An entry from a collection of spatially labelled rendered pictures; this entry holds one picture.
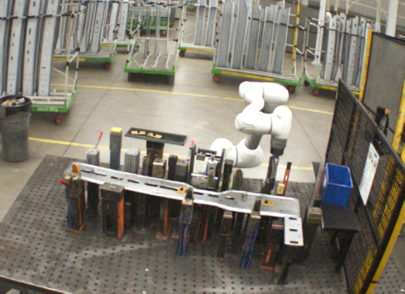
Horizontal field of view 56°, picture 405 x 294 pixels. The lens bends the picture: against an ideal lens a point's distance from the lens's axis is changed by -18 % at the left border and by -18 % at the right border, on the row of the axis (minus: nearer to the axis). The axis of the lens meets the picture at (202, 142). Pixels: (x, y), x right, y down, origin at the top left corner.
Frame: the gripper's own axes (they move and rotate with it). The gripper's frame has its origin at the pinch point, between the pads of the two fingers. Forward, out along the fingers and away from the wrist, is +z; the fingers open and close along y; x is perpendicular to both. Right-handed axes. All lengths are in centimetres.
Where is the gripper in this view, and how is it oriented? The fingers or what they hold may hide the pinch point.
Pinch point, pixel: (270, 181)
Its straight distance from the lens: 240.5
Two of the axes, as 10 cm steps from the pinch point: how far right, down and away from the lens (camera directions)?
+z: -1.1, 9.3, 3.6
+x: 9.9, 1.5, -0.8
